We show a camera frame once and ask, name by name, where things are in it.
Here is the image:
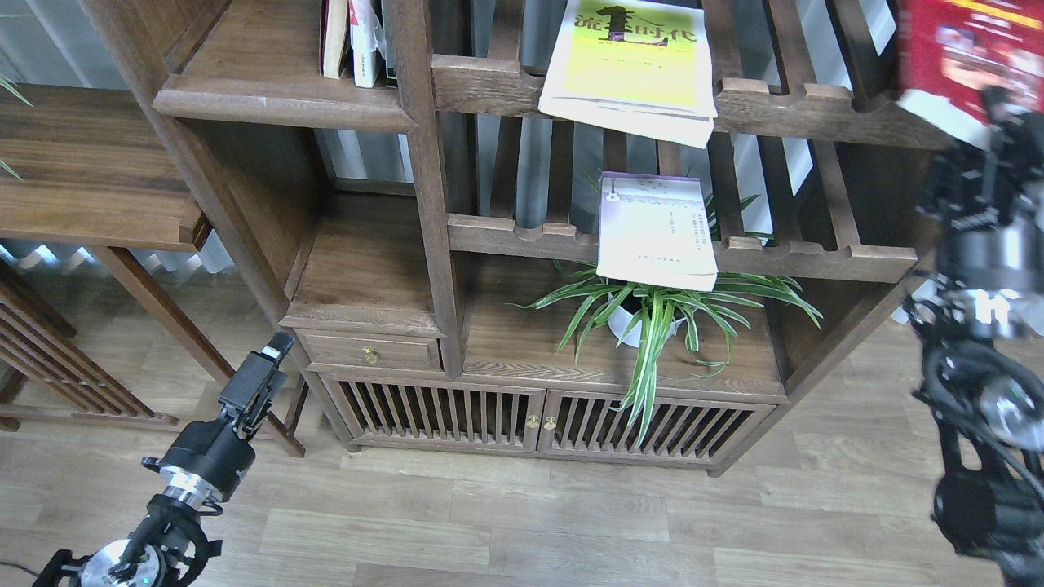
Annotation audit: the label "brass drawer knob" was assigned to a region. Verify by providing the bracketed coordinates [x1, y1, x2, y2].
[362, 346, 380, 363]

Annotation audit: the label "dark wooden bookshelf cabinet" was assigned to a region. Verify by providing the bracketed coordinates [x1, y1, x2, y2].
[82, 1, 947, 476]

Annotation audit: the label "yellow green cover book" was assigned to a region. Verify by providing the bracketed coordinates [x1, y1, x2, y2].
[537, 1, 717, 148]

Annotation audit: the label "white curtain right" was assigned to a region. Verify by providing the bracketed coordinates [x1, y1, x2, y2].
[891, 271, 948, 329]

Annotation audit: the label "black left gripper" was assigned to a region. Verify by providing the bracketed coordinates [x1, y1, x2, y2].
[142, 332, 296, 502]

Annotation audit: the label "brown wooden side table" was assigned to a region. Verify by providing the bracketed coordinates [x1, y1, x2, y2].
[0, 85, 307, 459]

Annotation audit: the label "white red upright book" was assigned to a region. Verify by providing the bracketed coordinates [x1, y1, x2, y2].
[349, 1, 387, 88]

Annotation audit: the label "red cover book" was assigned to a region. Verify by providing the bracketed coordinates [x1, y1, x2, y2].
[898, 1, 1043, 148]

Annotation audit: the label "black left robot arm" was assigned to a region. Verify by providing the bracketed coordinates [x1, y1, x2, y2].
[34, 332, 295, 586]

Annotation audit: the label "white curtain behind shelf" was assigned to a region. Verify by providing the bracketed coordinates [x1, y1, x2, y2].
[316, 1, 896, 233]

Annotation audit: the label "tan upright book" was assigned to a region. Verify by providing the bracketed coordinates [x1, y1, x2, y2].
[321, 0, 351, 79]

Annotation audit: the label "pale purple cover book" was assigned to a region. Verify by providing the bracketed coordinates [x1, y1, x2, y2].
[596, 171, 719, 291]

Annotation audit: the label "dark upright book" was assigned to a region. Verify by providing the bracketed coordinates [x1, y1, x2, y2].
[379, 0, 399, 89]

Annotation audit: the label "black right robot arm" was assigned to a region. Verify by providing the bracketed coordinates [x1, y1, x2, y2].
[903, 86, 1043, 586]

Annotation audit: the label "spider plant green leaves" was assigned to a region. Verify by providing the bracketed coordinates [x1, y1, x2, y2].
[530, 190, 823, 441]

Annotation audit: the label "slatted wooden rack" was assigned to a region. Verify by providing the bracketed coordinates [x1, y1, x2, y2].
[1, 263, 179, 431]

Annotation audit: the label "white plant pot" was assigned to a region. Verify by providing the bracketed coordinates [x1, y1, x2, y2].
[608, 294, 653, 348]

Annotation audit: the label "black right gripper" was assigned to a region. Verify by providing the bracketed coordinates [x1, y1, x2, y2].
[922, 85, 1042, 339]

